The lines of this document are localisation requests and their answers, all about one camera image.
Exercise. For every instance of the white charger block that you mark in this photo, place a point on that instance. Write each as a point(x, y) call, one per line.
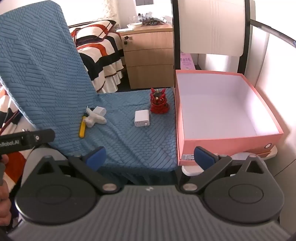
point(142, 117)

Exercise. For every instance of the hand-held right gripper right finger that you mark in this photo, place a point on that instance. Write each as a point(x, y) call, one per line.
point(203, 157)

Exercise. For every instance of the blue textured cover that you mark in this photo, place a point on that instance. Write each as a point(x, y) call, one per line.
point(46, 69)

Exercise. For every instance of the white toy plane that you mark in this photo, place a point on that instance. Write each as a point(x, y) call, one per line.
point(92, 118)

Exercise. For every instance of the clutter of small glassware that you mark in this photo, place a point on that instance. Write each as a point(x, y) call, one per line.
point(152, 19)

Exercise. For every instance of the small white plug adapter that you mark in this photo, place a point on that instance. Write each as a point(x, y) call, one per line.
point(101, 110)

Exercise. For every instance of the pink paper sheet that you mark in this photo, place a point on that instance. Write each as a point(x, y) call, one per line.
point(187, 61)

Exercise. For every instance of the red figurine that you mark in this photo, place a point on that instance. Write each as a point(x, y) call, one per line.
point(159, 103)

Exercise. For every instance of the white bowl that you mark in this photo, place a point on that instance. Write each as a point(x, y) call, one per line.
point(134, 25)

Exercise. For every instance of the striped pillow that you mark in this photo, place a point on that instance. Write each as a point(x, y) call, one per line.
point(92, 31)

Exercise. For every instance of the small padlock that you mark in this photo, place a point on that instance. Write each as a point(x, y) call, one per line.
point(126, 41)

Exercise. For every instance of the wooden nightstand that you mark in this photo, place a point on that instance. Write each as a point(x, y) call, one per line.
point(148, 58)

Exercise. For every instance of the striped bed blanket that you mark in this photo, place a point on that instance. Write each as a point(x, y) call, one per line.
point(104, 58)

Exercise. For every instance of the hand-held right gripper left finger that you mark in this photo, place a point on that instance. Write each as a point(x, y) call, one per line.
point(97, 156)

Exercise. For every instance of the white chair with black frame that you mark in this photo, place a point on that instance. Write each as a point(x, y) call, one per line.
point(212, 27)

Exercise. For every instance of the grey wall switch plate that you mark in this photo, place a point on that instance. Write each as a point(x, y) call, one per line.
point(144, 2)

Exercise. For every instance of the pink cardboard box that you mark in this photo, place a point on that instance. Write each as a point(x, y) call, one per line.
point(231, 143)

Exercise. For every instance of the white quilted headboard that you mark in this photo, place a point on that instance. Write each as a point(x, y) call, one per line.
point(111, 16)

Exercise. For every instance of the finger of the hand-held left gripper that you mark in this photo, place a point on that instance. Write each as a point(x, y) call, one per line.
point(42, 137)

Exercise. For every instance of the person's left hand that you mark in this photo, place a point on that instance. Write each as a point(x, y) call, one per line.
point(4, 201)

